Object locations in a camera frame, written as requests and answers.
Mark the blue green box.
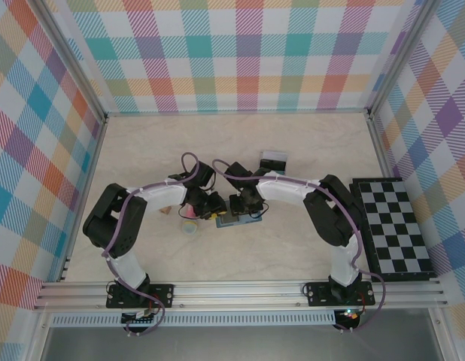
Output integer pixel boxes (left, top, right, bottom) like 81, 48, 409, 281
215, 208, 264, 229

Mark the pink toy microphone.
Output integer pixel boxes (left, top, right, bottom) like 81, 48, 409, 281
181, 202, 199, 236

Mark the left controller board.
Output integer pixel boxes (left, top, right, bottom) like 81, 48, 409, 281
120, 310, 159, 325

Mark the controller board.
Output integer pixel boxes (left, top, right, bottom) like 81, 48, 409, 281
120, 310, 159, 325
334, 307, 362, 331

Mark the right controller board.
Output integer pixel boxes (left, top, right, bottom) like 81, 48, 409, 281
334, 307, 362, 331

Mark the black and white chessboard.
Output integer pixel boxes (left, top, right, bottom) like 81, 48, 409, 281
351, 177, 436, 281

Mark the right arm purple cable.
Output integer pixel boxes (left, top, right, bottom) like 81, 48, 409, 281
211, 158, 388, 334

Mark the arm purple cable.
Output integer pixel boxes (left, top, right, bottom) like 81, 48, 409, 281
211, 158, 388, 334
103, 151, 218, 338

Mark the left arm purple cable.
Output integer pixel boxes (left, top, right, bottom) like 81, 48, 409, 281
103, 151, 218, 338

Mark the aluminium mounting rail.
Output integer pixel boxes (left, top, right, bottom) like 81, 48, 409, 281
32, 280, 448, 311

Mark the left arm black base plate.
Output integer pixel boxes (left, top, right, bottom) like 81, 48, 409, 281
106, 282, 175, 309

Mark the white slotted cable duct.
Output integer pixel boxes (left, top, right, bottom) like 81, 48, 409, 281
50, 311, 337, 327

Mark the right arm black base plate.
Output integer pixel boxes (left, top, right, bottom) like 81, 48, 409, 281
302, 281, 375, 308

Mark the aluminium side rail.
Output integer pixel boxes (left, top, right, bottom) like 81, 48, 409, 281
57, 119, 108, 283
367, 112, 446, 282

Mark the aluminium frame post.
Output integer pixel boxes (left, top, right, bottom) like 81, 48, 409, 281
32, 0, 108, 123
366, 0, 442, 120

